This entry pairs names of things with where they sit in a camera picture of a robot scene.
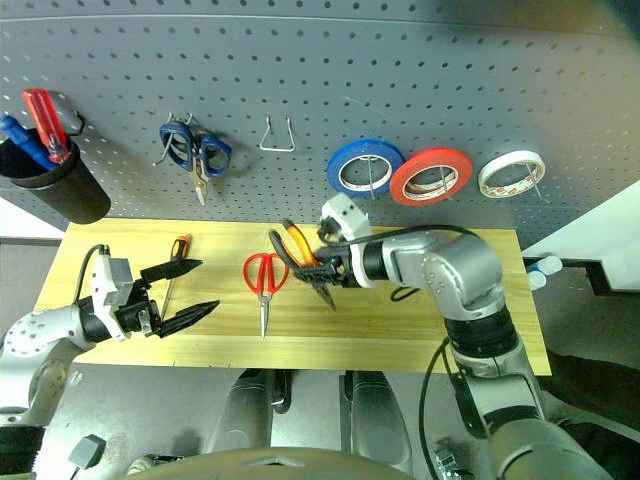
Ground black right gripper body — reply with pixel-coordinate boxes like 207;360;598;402
318;246;359;290

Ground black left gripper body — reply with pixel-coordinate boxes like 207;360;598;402
114;281;163;342

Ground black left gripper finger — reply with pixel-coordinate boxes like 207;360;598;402
139;258;204;283
159;299;222;338

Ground orange and black pliers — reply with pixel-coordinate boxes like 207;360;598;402
268;218;338;313

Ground blue tape roll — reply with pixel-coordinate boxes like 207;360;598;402
326;138;405;197

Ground red tape roll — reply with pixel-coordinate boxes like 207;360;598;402
389;146;475;208

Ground grey perforated pegboard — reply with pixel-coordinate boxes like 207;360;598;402
0;0;640;252

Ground white tape roll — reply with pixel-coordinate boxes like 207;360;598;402
477;149;547;199

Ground orange and black screwdriver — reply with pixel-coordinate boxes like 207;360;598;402
159;233;194;324

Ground silver straight peg hook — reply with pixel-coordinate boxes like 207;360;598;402
524;161;550;205
435;165;455;202
360;155;377;202

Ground dark grey rounded robot leg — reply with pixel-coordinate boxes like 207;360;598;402
204;368;292;454
339;368;414;475

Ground black cup holder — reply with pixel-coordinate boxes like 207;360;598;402
0;134;112;226

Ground small grey square device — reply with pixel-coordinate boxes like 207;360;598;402
67;433;108;480

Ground grey robot torso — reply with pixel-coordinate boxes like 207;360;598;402
124;446;407;480

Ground white panel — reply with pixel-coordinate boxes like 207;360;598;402
519;178;640;297

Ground black bulky object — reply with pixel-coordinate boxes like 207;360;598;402
537;347;640;454

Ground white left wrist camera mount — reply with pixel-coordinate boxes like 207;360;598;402
88;248;135;343

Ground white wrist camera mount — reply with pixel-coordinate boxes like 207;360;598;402
88;248;135;343
318;193;375;290

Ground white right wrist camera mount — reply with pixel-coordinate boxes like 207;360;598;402
318;193;375;290

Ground red handled scissors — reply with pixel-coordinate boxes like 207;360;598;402
242;252;291;342

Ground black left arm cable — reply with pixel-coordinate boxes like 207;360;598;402
72;243;111;306

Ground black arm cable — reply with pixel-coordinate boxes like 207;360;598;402
317;223;482;480
72;243;111;306

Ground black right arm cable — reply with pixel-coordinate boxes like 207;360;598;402
317;223;482;480

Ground blue handled scissors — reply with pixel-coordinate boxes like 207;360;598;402
158;121;234;208

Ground silver wire loop hook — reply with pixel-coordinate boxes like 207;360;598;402
258;114;296;152

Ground silver double wire hook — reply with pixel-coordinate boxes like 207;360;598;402
152;111;195;167

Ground black wire cup hook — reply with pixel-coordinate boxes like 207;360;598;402
65;110;87;139

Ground red handled screwdriver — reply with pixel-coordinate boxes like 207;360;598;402
21;88;72;166

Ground blue handled tool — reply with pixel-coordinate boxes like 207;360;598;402
0;114;57;173

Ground black metal bracket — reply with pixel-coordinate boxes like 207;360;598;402
522;255;640;297

